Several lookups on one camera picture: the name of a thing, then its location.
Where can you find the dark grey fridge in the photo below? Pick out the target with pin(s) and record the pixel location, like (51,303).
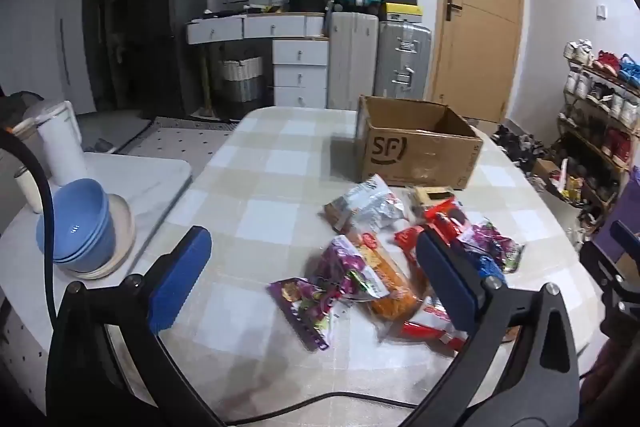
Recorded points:
(167,27)

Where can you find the wooden stick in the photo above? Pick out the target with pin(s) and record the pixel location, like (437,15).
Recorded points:
(206,82)

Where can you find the white desk with drawers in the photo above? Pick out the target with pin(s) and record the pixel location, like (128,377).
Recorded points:
(300,72)

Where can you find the shoe rack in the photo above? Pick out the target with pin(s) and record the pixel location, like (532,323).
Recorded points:
(600,117)

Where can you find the brown cardboard box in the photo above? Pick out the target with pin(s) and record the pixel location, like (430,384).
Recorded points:
(425,157)

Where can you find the white red noodle snack packet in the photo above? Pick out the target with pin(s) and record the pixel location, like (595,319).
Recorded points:
(367,207)

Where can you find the white kettle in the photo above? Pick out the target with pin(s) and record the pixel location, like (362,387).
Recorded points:
(60,142)

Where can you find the purple yellow snack packet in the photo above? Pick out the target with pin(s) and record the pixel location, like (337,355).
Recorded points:
(300,307)

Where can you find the grey slipper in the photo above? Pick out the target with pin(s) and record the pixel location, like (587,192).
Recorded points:
(107,146)

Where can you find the silver suitcase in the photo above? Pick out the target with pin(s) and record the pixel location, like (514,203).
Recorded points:
(402,57)

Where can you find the red packet black stripe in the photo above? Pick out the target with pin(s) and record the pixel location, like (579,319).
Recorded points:
(407,239)

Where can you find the yellow black shoe box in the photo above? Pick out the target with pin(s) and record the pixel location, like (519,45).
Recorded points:
(402,12)

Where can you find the clear cracker packet black label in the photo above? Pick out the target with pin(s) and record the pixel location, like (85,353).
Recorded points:
(432,195)

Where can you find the blue bowl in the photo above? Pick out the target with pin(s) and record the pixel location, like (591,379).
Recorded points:
(95,265)
(75,217)
(103,243)

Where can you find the white light switch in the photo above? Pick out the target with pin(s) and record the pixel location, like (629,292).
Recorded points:
(601,11)

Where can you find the red sandwich cookie packet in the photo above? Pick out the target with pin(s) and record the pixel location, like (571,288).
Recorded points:
(452,214)

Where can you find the orange snack packet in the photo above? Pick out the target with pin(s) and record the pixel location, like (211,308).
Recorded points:
(392,282)

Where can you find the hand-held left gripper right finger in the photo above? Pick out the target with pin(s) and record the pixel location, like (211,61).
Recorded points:
(445,282)

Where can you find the wooden door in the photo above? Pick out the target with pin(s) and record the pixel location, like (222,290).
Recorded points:
(480,7)

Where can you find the beige suitcase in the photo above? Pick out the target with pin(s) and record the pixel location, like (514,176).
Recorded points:
(352,57)

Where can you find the woven laundry basket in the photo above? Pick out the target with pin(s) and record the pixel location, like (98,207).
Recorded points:
(240,79)

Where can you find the patterned rug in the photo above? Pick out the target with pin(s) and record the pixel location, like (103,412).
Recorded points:
(180,134)

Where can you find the pile of shoes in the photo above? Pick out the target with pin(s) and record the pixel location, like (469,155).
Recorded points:
(520,144)

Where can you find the small cardboard box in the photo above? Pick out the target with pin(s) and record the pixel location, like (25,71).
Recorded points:
(545,168)

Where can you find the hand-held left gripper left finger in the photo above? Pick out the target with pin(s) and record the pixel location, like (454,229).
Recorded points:
(177,277)

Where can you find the checked tablecloth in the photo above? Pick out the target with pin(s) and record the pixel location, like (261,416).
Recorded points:
(280,187)

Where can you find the purple grape gummy bag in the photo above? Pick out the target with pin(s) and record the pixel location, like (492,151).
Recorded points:
(495,244)
(345,267)

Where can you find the white marble board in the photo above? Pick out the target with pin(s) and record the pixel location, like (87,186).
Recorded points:
(145,187)

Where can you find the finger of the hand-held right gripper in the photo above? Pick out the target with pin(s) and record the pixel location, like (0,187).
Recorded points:
(602,267)
(627,239)

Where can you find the beige plate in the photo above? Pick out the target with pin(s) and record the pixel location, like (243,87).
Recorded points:
(125,232)

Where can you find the blue snack packet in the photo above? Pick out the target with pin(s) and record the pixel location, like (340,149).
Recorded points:
(487,264)

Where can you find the purple cloth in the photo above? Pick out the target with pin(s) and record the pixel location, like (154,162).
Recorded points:
(622,202)

